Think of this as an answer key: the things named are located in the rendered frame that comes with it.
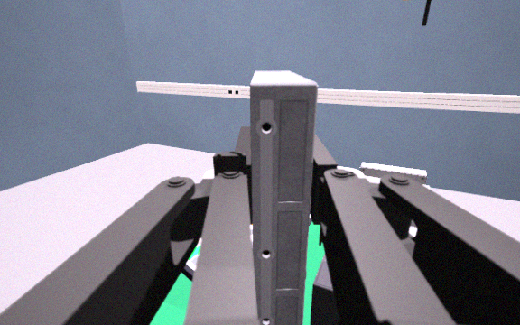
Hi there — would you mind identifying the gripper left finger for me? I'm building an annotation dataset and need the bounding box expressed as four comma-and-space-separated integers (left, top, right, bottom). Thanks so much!
0, 126, 260, 325

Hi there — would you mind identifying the green flat mat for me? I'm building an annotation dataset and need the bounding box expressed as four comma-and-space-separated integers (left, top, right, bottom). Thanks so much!
150, 223, 324, 325

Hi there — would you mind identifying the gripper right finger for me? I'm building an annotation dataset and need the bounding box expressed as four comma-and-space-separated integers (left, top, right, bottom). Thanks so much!
310, 134, 520, 325

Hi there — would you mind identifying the black-framed status screen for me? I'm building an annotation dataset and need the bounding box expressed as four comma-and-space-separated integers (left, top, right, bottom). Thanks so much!
182, 225, 253, 281

